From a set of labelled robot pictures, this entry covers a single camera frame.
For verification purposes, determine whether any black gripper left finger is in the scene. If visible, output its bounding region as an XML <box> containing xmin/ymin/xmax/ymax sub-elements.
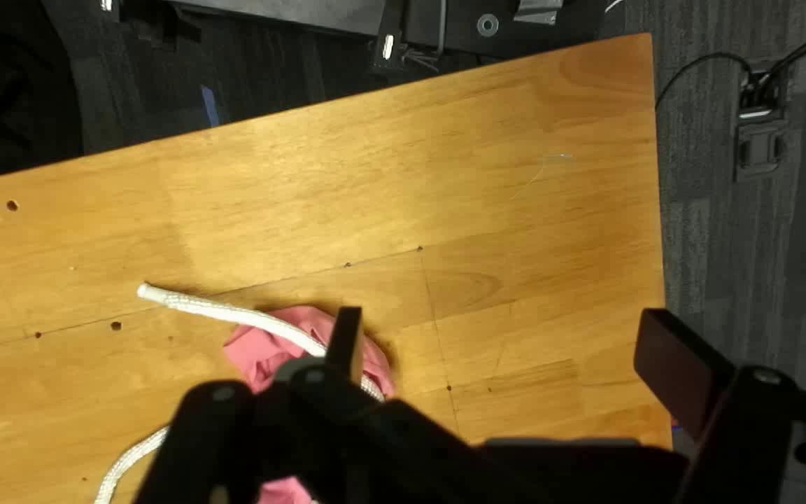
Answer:
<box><xmin>136</xmin><ymin>306</ymin><xmax>483</xmax><ymax>504</ymax></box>

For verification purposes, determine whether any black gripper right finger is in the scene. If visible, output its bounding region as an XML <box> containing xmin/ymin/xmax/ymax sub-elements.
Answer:
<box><xmin>634</xmin><ymin>306</ymin><xmax>806</xmax><ymax>504</ymax></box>

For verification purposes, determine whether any pink t-shirt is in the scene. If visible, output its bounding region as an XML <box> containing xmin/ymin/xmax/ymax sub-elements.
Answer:
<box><xmin>222</xmin><ymin>303</ymin><xmax>399</xmax><ymax>504</ymax></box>

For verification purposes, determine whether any black floor outlet box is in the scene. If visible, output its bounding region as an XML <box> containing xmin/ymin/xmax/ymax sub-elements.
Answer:
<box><xmin>730</xmin><ymin>65</ymin><xmax>793</xmax><ymax>182</ymax></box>

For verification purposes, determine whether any white braided rope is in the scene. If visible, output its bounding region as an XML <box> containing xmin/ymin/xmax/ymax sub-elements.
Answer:
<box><xmin>94</xmin><ymin>280</ymin><xmax>389</xmax><ymax>504</ymax></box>

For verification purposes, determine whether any black floor cable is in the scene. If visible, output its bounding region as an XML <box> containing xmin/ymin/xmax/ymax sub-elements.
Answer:
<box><xmin>653</xmin><ymin>18</ymin><xmax>806</xmax><ymax>109</ymax></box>

